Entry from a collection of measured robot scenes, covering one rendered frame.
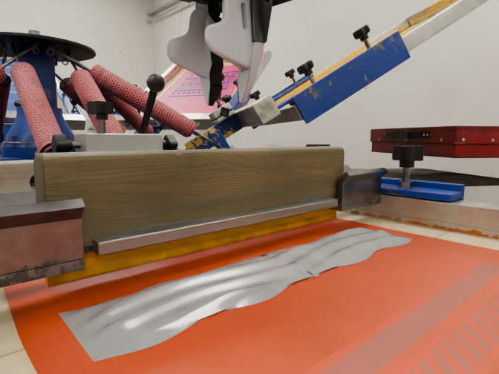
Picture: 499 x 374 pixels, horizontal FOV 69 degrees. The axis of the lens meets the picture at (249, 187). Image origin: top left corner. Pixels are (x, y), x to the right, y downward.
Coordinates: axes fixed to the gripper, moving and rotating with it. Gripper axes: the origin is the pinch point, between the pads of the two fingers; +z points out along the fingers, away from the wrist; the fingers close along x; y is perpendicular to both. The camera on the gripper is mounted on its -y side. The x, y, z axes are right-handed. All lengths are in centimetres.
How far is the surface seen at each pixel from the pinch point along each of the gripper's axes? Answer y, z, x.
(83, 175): 15.0, 7.5, 1.4
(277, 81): -202, -42, -188
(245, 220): 0.5, 12.6, 3.0
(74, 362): 18.7, 16.3, 10.2
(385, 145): -104, 7, -37
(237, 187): 0.4, 9.5, 1.7
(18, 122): 4, 2, -82
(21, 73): 6, -8, -63
